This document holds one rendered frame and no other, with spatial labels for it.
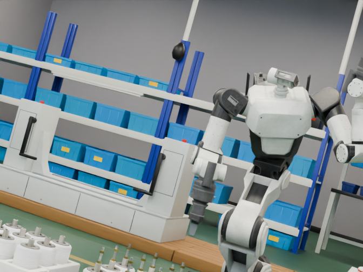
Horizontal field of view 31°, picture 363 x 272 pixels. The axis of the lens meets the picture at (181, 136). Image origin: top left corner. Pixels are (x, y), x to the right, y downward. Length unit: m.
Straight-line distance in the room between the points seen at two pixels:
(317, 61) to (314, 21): 0.67
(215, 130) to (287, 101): 0.32
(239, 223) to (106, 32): 9.66
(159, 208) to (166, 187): 0.16
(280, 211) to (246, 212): 4.26
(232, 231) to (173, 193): 1.88
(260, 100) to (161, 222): 2.00
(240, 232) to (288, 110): 0.54
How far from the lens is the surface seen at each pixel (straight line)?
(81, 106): 7.87
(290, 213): 7.00
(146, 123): 7.50
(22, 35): 12.26
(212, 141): 2.75
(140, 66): 11.73
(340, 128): 2.74
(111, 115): 7.66
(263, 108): 2.72
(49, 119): 5.23
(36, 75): 8.21
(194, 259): 4.39
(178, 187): 4.57
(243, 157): 7.12
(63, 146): 7.91
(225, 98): 2.73
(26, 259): 2.52
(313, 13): 11.14
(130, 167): 7.54
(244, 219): 2.73
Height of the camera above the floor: 0.77
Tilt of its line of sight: 1 degrees up
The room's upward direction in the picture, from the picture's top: 15 degrees clockwise
